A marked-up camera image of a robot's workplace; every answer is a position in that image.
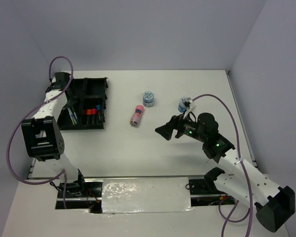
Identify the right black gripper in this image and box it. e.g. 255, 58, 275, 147
155, 109, 207, 143

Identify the blue-lidded jar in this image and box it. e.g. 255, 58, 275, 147
142, 91, 154, 108
178, 97, 191, 114

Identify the pink-capped clear tube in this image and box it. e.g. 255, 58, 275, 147
130, 105, 144, 127

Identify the blue pen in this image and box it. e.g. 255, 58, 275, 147
67, 108, 76, 125

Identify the green pen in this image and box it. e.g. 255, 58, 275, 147
71, 107, 77, 122

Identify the orange highlighter marker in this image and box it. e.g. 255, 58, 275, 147
86, 114, 91, 125

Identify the orange highlighter cap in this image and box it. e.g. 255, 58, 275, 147
86, 109, 92, 115

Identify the pink highlighter marker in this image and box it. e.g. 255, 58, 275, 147
91, 114, 97, 125

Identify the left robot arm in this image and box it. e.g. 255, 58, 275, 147
21, 72, 87, 197

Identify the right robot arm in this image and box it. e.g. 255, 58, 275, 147
155, 113, 296, 233

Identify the black four-compartment organizer tray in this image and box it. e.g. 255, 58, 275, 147
58, 77, 109, 131

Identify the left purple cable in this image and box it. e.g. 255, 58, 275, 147
6, 56, 74, 209

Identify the purple cable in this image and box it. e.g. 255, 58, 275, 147
191, 93, 254, 237
6, 56, 74, 209

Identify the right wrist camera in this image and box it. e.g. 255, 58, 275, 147
184, 97, 196, 119

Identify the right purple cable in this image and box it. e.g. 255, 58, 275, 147
191, 93, 254, 237

